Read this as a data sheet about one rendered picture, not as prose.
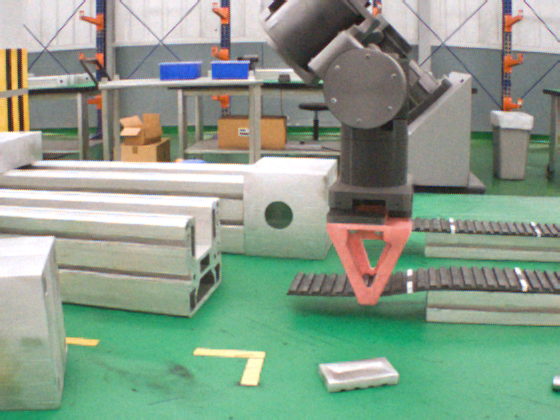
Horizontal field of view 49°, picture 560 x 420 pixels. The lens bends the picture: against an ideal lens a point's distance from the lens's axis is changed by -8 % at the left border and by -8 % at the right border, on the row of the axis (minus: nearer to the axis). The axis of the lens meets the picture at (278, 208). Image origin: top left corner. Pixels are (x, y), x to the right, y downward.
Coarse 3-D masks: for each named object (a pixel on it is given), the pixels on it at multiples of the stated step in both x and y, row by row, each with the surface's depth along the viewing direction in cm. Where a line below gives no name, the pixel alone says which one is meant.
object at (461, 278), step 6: (450, 270) 58; (456, 270) 57; (462, 270) 57; (468, 270) 58; (450, 276) 56; (456, 276) 56; (462, 276) 56; (468, 276) 55; (450, 282) 55; (456, 282) 54; (462, 282) 55; (468, 282) 54; (456, 288) 54; (462, 288) 54; (468, 288) 54
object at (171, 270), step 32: (0, 192) 67; (32, 192) 67; (64, 192) 66; (0, 224) 58; (32, 224) 57; (64, 224) 57; (96, 224) 56; (128, 224) 55; (160, 224) 55; (192, 224) 56; (64, 256) 57; (96, 256) 57; (128, 256) 56; (160, 256) 55; (192, 256) 57; (64, 288) 58; (96, 288) 57; (128, 288) 57; (160, 288) 56; (192, 288) 57
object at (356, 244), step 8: (360, 208) 59; (368, 208) 59; (376, 208) 59; (384, 208) 59; (392, 216) 54; (400, 216) 54; (408, 216) 54; (352, 240) 60; (360, 240) 60; (352, 248) 60; (360, 248) 60; (384, 248) 60; (360, 256) 60; (384, 256) 60; (360, 264) 60; (368, 264) 60; (368, 272) 60; (376, 272) 60
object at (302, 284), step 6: (300, 276) 60; (306, 276) 61; (312, 276) 60; (294, 282) 59; (300, 282) 59; (306, 282) 58; (312, 282) 59; (294, 288) 57; (300, 288) 58; (306, 288) 57; (288, 294) 57; (294, 294) 56; (300, 294) 56; (306, 294) 56
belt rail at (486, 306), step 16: (432, 304) 55; (448, 304) 55; (464, 304) 54; (480, 304) 54; (496, 304) 54; (512, 304) 53; (528, 304) 53; (544, 304) 53; (432, 320) 55; (448, 320) 55; (464, 320) 54; (480, 320) 54; (496, 320) 54; (512, 320) 54; (528, 320) 53; (544, 320) 53
